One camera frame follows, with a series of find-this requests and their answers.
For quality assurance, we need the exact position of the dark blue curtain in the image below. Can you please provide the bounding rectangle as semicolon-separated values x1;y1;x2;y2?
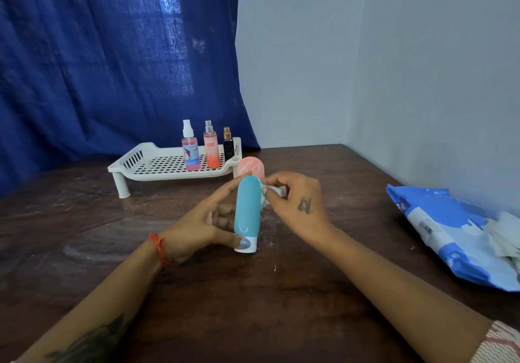
0;0;261;197

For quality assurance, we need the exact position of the white wet wipe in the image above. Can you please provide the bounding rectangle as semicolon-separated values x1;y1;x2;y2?
259;179;288;209

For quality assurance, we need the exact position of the person's left hand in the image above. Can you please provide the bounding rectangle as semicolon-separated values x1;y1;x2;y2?
158;171;252;264

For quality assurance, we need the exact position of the pink squeeze bottle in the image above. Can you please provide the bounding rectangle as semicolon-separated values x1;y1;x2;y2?
237;157;265;179

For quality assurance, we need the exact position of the blue white wet wipes pack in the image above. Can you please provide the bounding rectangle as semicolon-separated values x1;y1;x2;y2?
386;184;520;293

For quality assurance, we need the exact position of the teal squeeze bottle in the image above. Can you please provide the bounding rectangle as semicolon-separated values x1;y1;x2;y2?
233;175;263;254

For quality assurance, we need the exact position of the pink spray bottle white cap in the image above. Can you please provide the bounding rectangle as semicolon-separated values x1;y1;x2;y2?
181;119;202;172

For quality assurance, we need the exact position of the orange thread bracelet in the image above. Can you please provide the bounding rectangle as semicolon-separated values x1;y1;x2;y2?
148;232;171;270

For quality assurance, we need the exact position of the person's right hand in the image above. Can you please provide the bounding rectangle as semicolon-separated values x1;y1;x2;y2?
259;171;336;248

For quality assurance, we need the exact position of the black perfume bottle gold cap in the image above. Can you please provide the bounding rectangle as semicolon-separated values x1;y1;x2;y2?
222;126;235;161

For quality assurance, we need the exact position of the person's right forearm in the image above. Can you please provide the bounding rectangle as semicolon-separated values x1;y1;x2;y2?
321;226;495;363

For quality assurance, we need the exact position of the orange spray bottle silver cap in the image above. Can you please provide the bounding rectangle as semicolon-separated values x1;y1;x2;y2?
203;120;222;169

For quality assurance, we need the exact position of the person's left forearm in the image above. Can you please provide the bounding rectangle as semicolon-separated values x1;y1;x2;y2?
16;241;167;363

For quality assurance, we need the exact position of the patterned right sleeve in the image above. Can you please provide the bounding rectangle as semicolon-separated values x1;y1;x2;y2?
469;320;520;363

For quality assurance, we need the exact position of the white perforated plastic rack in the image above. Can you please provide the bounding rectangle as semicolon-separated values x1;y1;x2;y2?
107;137;243;199

